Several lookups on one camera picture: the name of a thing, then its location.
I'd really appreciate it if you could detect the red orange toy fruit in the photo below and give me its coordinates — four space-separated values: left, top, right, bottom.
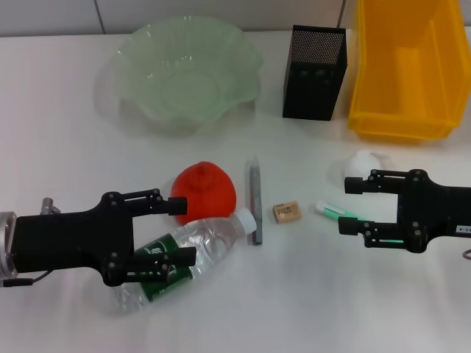
169 160 238 226

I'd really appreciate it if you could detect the clear water bottle green label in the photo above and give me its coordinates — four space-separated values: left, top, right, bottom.
110 208 258 316

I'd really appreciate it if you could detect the black mesh pen holder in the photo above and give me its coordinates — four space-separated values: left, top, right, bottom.
282 24 349 121

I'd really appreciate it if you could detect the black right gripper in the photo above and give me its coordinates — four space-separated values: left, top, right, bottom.
337 168 471 254

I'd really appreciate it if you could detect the grey glitter pen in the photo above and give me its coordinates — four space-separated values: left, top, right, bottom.
244 156 264 247

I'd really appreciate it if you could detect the small tan eraser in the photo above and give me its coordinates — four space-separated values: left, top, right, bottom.
272 200 303 224

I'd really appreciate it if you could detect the yellow plastic bin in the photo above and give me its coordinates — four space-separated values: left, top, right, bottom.
347 0 465 144

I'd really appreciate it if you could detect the white paper ball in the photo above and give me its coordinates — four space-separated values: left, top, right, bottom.
340 149 393 182

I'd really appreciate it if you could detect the green glass fruit plate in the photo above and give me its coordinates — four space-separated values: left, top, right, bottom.
93 14 264 139

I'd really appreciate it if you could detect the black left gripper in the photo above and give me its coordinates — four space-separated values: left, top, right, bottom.
16 188 197 288

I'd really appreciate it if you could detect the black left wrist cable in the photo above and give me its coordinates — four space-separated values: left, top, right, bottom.
0 270 49 288

